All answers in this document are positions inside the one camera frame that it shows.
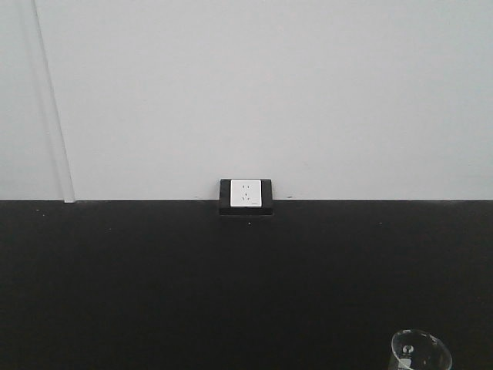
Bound clear glass beaker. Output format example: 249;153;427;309
387;329;453;370

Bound black socket mounting box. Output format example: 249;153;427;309
218;179;273;216

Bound white wall power socket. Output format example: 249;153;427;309
230;179;262;208

